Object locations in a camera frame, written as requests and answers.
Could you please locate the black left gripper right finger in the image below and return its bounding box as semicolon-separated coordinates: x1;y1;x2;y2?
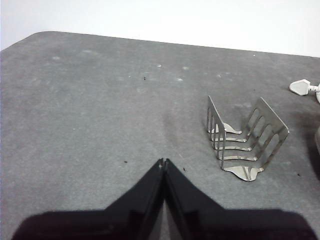
164;158;316;240

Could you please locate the cream two-slot toaster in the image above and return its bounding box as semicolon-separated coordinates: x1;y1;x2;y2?
312;124;320;176

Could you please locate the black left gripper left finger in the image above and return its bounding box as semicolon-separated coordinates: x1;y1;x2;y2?
11;158;165;240

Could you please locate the silver metal toast rack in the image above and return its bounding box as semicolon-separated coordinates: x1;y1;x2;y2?
206;95;291;181

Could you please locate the white power cable with plug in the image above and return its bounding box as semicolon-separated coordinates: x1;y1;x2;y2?
289;78;320;104

